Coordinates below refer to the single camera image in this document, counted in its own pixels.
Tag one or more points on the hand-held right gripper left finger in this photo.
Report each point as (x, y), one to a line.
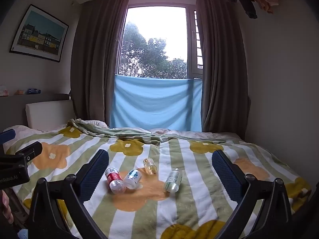
(96, 174)

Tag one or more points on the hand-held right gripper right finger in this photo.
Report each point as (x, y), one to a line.
(225, 176)

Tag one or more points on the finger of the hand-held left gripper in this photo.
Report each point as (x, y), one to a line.
(30, 153)
(7, 135)

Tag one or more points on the person's left hand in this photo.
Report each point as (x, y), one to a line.
(5, 208)

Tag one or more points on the red label plastic bottle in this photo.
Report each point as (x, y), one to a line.
(115, 180)

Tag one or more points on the blue white label plastic bottle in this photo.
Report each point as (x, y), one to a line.
(132, 178)

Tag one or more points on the white headboard cushion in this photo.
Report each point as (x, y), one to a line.
(48, 114)

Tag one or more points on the white pink packet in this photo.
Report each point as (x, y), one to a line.
(3, 91)

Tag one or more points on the orange toy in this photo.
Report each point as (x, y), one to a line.
(19, 92)

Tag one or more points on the grey headboard shelf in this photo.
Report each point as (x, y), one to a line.
(32, 97)

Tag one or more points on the plain green blanket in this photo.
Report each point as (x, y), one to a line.
(112, 130)

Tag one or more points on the pale pink quilt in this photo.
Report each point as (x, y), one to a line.
(199, 134)

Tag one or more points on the blue toy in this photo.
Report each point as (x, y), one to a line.
(33, 91)

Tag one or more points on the green label plastic bottle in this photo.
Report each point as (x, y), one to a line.
(173, 180)

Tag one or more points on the small amber plastic bottle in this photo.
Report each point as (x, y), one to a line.
(150, 165)

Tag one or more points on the flower print striped blanket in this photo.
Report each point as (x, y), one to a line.
(174, 204)

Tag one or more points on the light blue cloth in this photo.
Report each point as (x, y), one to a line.
(155, 104)

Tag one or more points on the framed houses picture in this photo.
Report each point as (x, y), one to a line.
(39, 33)

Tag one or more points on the brown curtain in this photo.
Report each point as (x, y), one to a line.
(221, 67)
(97, 62)

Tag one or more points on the window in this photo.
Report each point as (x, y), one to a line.
(159, 39)

